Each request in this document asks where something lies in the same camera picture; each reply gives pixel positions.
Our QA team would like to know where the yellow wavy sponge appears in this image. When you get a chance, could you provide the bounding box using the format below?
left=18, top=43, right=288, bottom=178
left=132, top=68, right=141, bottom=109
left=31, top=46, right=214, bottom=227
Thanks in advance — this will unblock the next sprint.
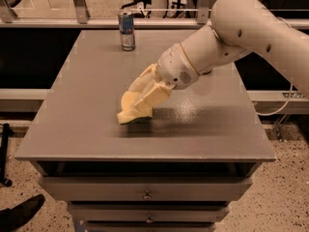
left=117, top=91, right=153, bottom=125

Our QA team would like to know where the grey metal railing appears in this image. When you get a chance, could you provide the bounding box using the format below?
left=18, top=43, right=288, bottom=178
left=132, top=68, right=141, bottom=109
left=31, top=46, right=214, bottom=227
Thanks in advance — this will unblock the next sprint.
left=0, top=0, right=309, bottom=30

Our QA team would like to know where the top grey drawer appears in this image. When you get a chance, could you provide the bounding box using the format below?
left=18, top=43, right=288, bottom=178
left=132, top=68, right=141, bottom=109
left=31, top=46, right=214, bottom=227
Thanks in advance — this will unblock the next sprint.
left=40, top=177, right=252, bottom=202

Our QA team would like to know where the grey drawer cabinet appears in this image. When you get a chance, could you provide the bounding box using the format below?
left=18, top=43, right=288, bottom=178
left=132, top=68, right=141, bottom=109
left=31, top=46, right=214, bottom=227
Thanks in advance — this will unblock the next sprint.
left=14, top=29, right=277, bottom=232

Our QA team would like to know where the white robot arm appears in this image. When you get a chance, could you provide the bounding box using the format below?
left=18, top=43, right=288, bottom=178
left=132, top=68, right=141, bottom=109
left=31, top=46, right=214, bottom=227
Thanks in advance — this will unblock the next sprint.
left=121, top=0, right=309, bottom=116

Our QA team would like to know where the blue silver energy drink can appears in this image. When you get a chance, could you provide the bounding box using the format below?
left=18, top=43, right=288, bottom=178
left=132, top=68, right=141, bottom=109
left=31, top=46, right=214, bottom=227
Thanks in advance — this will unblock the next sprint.
left=118, top=10, right=135, bottom=51

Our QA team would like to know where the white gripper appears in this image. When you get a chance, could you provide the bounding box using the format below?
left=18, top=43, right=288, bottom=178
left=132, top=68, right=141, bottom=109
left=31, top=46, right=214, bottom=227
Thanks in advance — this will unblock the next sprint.
left=128, top=43, right=199, bottom=114

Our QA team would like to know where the white cable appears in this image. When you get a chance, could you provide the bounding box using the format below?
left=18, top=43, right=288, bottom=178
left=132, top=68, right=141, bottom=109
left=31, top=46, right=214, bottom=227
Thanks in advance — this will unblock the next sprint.
left=256, top=82, right=294, bottom=117

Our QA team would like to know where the black stand leg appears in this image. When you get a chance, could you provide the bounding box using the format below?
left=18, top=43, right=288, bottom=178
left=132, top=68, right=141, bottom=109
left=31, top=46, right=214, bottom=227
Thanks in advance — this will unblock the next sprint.
left=0, top=123, right=13, bottom=187

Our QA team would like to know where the grey drawer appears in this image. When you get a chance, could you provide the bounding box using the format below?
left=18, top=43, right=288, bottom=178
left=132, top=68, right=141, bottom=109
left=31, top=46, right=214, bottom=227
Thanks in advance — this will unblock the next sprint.
left=69, top=203, right=230, bottom=222
left=86, top=222, right=215, bottom=232
left=40, top=177, right=252, bottom=202

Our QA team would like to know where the bottom grey drawer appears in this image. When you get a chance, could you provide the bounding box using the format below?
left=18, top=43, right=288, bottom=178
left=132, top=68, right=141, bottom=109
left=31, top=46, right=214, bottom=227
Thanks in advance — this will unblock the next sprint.
left=86, top=222, right=215, bottom=232

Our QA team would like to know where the middle grey drawer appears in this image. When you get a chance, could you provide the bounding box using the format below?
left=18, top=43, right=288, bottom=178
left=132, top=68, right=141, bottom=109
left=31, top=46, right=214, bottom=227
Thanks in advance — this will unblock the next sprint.
left=69, top=203, right=230, bottom=222

